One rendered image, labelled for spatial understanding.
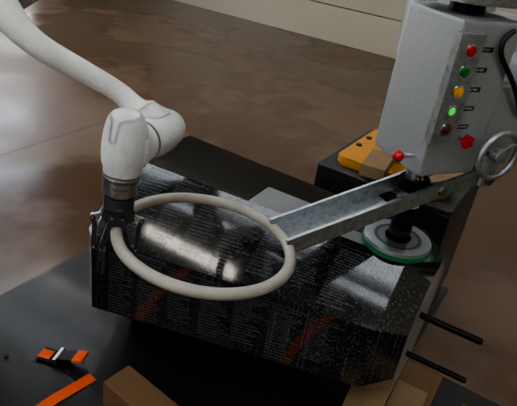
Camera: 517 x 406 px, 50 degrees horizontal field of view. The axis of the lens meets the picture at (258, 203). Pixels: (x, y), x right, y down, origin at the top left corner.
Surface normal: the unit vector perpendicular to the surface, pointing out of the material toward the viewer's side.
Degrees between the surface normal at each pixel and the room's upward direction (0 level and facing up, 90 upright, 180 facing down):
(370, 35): 90
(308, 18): 90
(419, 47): 90
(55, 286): 0
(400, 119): 90
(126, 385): 0
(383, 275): 45
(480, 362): 0
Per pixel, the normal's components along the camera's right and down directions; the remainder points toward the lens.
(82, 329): 0.13, -0.87
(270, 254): -0.24, -0.35
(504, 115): 0.39, 0.49
